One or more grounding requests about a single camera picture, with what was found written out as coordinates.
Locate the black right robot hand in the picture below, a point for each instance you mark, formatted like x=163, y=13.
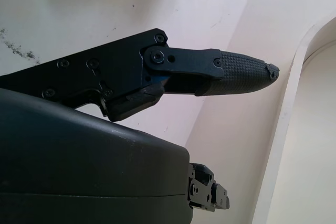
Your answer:
x=78, y=161

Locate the white curved tray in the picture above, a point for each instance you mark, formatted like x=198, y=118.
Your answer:
x=286, y=103

